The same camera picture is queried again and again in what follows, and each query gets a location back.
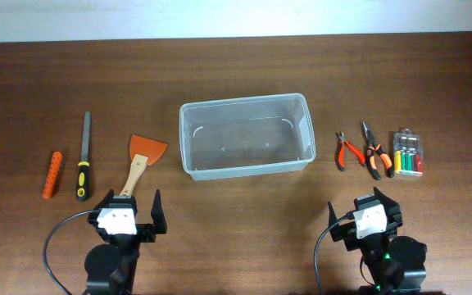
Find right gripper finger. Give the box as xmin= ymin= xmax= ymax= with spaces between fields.
xmin=328 ymin=202 xmax=343 ymax=232
xmin=373 ymin=187 xmax=400 ymax=209

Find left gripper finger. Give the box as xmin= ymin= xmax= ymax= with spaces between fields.
xmin=93 ymin=189 xmax=115 ymax=213
xmin=151 ymin=189 xmax=167 ymax=234

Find file with black-yellow handle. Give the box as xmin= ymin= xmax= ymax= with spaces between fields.
xmin=76 ymin=111 xmax=91 ymax=202

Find orange-black long-nose pliers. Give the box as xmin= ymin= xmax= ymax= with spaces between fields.
xmin=361 ymin=121 xmax=395 ymax=180

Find clear case coloured screwdrivers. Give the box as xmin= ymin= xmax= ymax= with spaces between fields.
xmin=393 ymin=129 xmax=424 ymax=177

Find orange scraper wooden handle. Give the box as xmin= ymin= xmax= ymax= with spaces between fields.
xmin=120 ymin=134 xmax=168 ymax=197

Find orange perforated bit holder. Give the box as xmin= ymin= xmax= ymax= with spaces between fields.
xmin=43 ymin=151 xmax=62 ymax=199

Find small red-handled cutters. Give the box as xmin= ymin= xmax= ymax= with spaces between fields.
xmin=336 ymin=131 xmax=366 ymax=171

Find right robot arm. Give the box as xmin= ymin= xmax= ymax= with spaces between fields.
xmin=327 ymin=188 xmax=427 ymax=295

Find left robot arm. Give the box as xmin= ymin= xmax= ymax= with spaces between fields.
xmin=84 ymin=190 xmax=167 ymax=295

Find clear plastic container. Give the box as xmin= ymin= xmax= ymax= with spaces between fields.
xmin=179 ymin=93 xmax=316 ymax=181

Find right black cable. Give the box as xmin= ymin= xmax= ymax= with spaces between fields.
xmin=313 ymin=212 xmax=356 ymax=295

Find black cable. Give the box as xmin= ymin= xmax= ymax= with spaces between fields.
xmin=42 ymin=209 xmax=96 ymax=295
xmin=313 ymin=212 xmax=356 ymax=295

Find left black cable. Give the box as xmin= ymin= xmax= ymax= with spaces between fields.
xmin=42 ymin=209 xmax=96 ymax=295

